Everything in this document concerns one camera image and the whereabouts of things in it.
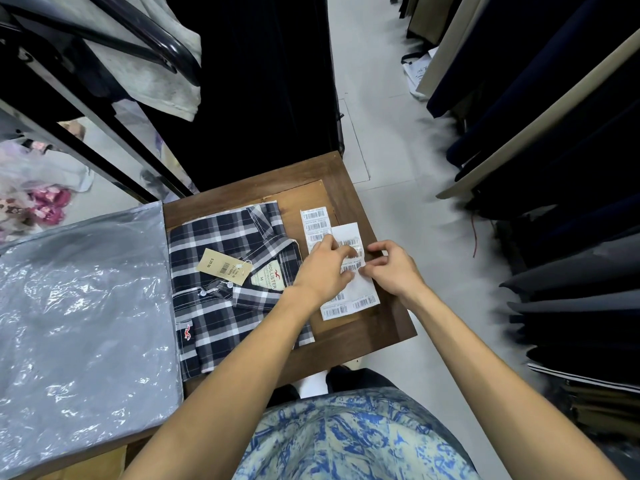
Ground person's left hand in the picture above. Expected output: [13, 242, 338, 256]
[292, 235, 359, 314]

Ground person's right hand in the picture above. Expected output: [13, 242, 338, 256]
[363, 240, 427, 303]

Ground white barcode label sheet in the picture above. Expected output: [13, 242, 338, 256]
[320, 222, 381, 322]

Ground person's right forearm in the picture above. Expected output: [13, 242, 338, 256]
[404, 286, 628, 480]

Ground person's left forearm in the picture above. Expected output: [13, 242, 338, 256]
[120, 290, 326, 480]

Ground small brown wooden table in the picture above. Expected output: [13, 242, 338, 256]
[163, 151, 418, 398]

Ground narrow white barcode label strip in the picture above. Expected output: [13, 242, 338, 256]
[300, 207, 334, 254]

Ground person's dark trousers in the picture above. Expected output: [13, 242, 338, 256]
[279, 366, 397, 401]

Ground folded navy plaid shirt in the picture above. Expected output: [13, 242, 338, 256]
[168, 202, 316, 382]

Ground tan paper price tag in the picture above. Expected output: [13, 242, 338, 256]
[197, 248, 251, 286]

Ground blue patterned shirt of person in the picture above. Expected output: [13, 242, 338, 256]
[247, 387, 482, 480]

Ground white printed paper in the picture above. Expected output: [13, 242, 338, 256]
[403, 47, 439, 100]

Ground row of dark hanging garments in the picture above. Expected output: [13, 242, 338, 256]
[398, 0, 640, 445]

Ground black hanging garment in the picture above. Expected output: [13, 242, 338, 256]
[140, 0, 347, 193]

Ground grey plastic garment bag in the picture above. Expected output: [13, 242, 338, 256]
[0, 201, 184, 479]

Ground grey white hanging garment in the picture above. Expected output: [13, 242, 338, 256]
[82, 0, 202, 123]

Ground clear bag with pink items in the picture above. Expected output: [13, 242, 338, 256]
[0, 137, 96, 243]

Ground black metal clothes rack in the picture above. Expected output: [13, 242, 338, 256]
[0, 0, 202, 204]

